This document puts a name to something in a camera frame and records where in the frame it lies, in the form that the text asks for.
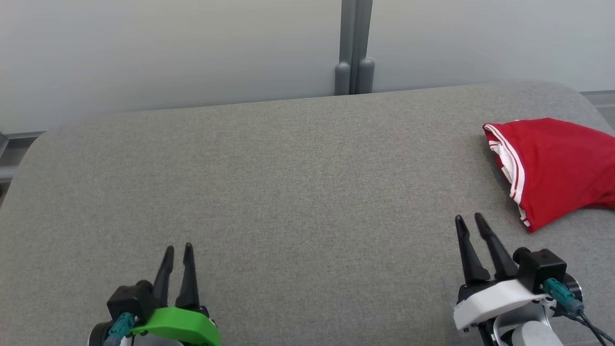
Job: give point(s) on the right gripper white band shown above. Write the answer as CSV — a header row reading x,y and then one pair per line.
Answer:
x,y
495,300

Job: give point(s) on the grey partition post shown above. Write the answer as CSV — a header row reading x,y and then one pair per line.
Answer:
x,y
354,48

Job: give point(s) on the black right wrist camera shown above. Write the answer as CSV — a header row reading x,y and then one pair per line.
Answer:
x,y
545,266

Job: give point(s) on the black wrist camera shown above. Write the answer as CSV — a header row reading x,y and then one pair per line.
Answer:
x,y
129,298
545,266

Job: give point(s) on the teal right camera connector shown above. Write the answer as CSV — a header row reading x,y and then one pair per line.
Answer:
x,y
564,298

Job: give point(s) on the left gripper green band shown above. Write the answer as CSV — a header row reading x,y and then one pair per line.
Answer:
x,y
187,327

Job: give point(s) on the teal camera connector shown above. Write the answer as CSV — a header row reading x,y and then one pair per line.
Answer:
x,y
120,329
564,298

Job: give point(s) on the red and white jersey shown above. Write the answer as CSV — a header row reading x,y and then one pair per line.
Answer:
x,y
562,163

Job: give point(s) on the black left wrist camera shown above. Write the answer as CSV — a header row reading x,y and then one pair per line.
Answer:
x,y
129,298

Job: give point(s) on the teal left camera connector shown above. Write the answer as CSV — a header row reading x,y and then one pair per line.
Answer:
x,y
120,329

